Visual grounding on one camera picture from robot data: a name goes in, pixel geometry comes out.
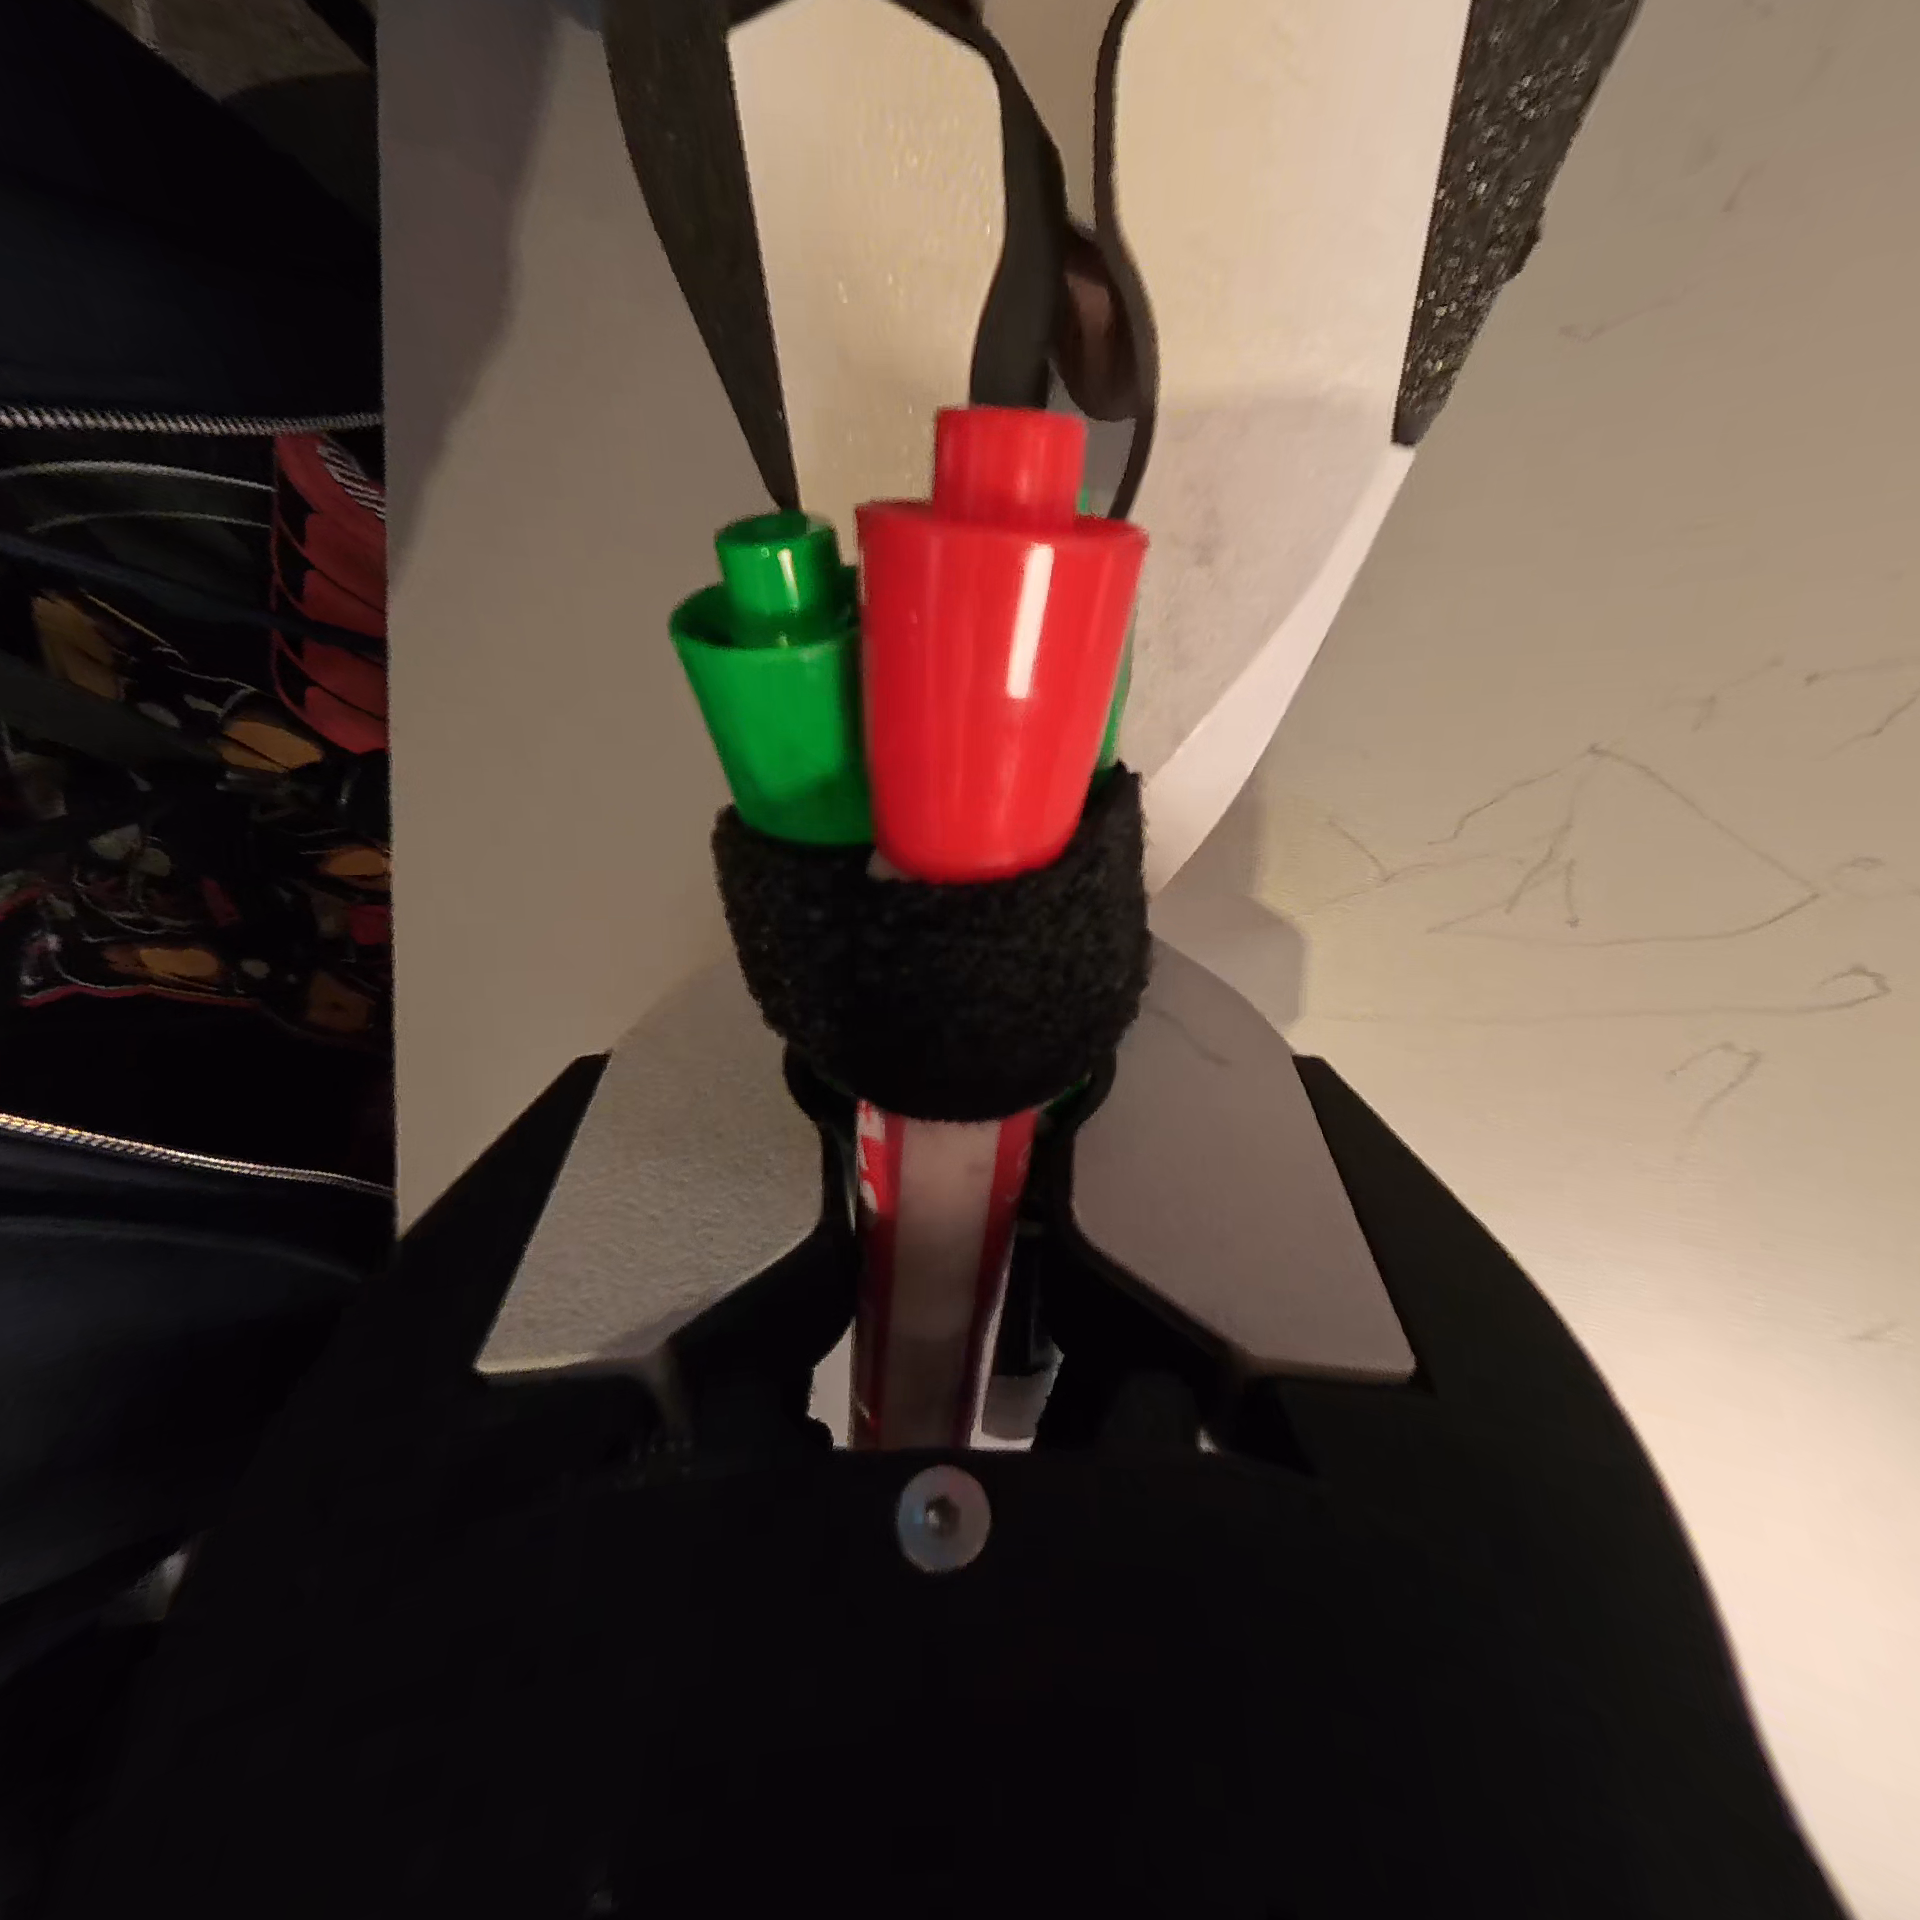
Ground person's left hand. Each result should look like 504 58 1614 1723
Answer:
1046 253 1143 413

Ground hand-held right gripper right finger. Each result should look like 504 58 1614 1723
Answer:
1051 937 1421 1435

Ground dark zip jacket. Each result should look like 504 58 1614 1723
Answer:
0 0 396 1683

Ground red dry erase marker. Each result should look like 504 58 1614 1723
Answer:
847 403 1155 1450

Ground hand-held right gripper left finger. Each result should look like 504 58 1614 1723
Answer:
475 1035 855 1418

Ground thin black strap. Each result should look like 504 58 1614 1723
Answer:
708 763 1157 1130

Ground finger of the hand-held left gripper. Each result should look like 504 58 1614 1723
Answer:
716 0 1071 518
1081 0 1479 878

